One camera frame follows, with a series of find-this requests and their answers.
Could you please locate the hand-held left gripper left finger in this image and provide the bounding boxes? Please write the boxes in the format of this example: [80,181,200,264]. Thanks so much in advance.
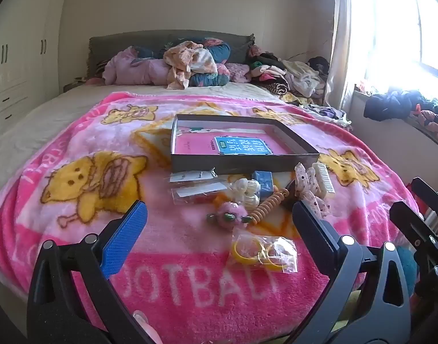
[27,200,158,344]

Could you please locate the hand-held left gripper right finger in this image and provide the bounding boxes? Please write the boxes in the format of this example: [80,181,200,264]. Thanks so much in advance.
[292,201,411,344]

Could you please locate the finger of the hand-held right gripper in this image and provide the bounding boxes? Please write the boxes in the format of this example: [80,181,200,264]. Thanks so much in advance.
[389,201,438,281]
[408,177,438,223]

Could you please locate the dark brown hair clip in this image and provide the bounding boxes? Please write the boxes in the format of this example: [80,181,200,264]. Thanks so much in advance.
[281,183,302,208]

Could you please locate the orange beaded spiral hair tie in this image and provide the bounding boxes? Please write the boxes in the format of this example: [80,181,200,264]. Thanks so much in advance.
[248,188,289,226]

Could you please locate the clear bag with yellow rings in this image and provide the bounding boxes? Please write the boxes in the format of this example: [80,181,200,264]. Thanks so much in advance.
[230,234,299,273]

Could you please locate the white pearl hair clip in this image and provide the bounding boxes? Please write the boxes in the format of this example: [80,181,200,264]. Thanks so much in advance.
[229,178,260,211]

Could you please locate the clear bag with white card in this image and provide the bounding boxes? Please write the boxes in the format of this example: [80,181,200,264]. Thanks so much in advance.
[171,182,231,206]

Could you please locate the pink pompom hair clip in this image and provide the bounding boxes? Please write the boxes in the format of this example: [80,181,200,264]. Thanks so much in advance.
[206,202,253,227]

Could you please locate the small bag with earring card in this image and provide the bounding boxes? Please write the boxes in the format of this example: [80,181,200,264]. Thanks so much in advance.
[169,168,218,184]

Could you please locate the grey cardboard box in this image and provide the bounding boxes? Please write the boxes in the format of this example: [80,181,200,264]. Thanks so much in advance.
[170,114,320,175]

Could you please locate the pink printed blanket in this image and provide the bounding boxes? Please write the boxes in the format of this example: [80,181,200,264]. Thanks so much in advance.
[0,91,420,344]

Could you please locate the cream hair claw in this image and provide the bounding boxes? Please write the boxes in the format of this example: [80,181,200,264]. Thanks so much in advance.
[311,162,335,195]

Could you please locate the small blue box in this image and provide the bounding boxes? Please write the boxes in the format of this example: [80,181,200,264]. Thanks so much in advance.
[252,171,275,198]

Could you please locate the orange patterned dark cloth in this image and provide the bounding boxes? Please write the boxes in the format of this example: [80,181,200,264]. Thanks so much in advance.
[407,109,438,141]

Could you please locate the dark clothes on sill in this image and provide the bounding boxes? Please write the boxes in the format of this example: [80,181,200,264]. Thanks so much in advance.
[364,89,438,123]

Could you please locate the pink book with teal label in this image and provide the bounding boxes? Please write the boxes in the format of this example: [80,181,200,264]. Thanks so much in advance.
[174,124,294,156]

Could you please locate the purple garment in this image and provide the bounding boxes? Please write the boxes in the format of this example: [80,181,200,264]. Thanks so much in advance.
[301,104,353,127]

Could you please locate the beige bed sheet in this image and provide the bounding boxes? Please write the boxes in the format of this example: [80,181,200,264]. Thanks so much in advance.
[0,82,287,201]

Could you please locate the pile of clothes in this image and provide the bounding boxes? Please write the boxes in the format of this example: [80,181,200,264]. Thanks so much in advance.
[225,45,330,107]

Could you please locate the pink quilt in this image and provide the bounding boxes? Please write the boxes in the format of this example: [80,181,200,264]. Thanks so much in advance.
[102,48,173,87]

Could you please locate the window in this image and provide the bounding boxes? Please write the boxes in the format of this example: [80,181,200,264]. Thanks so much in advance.
[348,0,438,94]

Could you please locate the beige curtain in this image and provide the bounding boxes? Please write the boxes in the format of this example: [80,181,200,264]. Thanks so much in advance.
[324,0,375,112]

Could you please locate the orange floral cloth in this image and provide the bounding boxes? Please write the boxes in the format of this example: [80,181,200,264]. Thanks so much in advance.
[163,41,218,90]

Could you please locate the dark blue floral duvet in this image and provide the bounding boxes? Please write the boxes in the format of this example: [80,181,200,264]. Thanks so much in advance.
[133,38,232,87]

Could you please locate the white wardrobe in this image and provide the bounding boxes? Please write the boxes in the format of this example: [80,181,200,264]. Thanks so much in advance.
[0,0,74,144]

